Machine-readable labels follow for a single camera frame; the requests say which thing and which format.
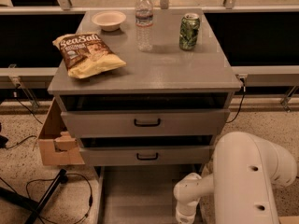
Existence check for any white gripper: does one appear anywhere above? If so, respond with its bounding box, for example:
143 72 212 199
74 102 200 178
176 210 196 224

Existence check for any grey bottom drawer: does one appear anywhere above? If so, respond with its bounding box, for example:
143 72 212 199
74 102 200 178
97 164 199 224

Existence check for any grey drawer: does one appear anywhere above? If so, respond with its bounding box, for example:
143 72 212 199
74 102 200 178
97 164 199 224
79 146 213 166
62 109 229 138

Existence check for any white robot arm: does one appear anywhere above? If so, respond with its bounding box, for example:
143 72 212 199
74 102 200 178
173 132 297 224

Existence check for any grey middle drawer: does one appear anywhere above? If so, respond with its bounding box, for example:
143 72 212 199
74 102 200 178
79 146 213 166

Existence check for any grey top drawer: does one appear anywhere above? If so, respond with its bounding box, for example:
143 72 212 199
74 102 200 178
62 109 229 138

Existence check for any grey drawer cabinet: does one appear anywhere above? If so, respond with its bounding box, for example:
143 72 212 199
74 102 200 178
47 8 243 189

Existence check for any cardboard box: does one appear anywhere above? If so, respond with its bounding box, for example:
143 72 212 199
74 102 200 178
37 100 84 166

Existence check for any black tripod stand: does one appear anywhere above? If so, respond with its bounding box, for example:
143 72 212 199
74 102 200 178
0 169 67 224

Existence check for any green soda can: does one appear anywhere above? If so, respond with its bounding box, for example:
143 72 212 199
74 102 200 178
179 13 200 50

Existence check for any sea salt chips bag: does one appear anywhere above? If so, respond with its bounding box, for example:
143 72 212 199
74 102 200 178
52 33 126 79

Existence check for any clear water bottle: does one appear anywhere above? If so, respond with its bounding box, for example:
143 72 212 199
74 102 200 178
135 0 153 51

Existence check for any white bowl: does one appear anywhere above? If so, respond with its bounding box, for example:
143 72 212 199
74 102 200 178
92 11 126 32

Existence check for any metal window railing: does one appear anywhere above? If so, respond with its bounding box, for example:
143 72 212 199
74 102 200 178
0 0 299 91

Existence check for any black cable left floor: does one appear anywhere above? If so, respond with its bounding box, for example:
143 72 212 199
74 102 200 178
0 173 94 224

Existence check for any black cable behind cabinet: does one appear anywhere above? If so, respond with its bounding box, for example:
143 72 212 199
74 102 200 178
225 77 247 124

